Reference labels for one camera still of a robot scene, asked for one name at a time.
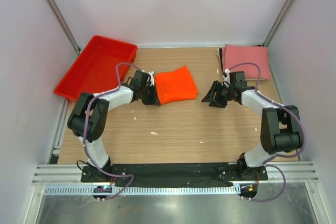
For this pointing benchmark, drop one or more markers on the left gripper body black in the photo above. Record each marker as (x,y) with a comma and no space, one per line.
(144,89)

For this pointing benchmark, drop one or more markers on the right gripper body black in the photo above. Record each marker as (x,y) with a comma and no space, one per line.
(229,95)

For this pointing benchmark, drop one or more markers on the orange t shirt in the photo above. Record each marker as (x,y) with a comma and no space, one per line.
(175,86)

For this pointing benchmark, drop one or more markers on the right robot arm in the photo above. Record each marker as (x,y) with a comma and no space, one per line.
(281,129)

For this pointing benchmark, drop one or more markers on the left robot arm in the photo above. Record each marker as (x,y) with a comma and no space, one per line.
(88,117)

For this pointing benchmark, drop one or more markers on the folded pink t shirt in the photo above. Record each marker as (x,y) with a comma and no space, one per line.
(238,58)

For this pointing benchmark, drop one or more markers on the red plastic bin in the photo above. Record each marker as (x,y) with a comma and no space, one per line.
(94,70)

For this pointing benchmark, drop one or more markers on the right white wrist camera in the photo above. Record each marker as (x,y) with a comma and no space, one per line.
(229,77)

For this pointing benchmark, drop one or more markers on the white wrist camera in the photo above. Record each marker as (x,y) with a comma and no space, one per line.
(229,77)
(150,78)

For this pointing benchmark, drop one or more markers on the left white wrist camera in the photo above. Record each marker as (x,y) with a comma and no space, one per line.
(150,78)

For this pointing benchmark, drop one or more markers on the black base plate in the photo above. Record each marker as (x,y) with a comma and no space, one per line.
(196,175)

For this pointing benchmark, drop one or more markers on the slotted cable duct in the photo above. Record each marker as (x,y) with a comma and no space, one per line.
(99,190)

